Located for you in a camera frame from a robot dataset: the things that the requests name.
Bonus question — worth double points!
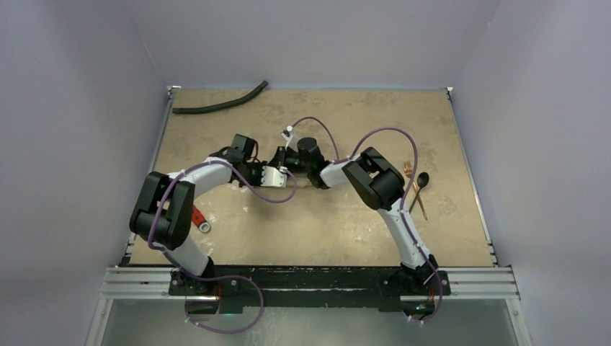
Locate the red handled wrench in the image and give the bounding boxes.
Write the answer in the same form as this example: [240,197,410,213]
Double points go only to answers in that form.
[191,205,211,233]

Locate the aluminium frame rail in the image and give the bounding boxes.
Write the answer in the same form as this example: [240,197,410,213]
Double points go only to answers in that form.
[99,267,519,300]

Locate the beige cloth napkin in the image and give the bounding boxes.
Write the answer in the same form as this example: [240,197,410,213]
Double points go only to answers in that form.
[228,178,313,192]

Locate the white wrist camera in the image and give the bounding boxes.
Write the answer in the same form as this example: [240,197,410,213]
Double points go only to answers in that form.
[281,125,295,148]
[261,166,287,187]

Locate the black spoon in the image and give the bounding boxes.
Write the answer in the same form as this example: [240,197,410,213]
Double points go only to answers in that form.
[409,172,430,213]

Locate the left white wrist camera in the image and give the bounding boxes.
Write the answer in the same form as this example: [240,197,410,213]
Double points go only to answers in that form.
[261,166,287,187]

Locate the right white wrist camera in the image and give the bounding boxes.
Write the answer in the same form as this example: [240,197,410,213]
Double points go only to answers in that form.
[281,125,295,148]

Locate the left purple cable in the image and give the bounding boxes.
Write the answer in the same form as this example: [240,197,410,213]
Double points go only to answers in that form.
[146,159,299,334]

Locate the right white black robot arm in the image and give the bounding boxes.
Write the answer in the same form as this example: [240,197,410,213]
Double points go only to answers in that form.
[265,137,443,293]

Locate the black foam tube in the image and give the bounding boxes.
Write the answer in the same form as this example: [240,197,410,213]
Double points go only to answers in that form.
[171,80,269,115]

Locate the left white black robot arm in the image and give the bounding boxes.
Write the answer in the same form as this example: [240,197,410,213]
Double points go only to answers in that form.
[128,134,265,295]

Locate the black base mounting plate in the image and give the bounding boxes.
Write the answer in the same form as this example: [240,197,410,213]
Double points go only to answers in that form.
[169,265,452,316]

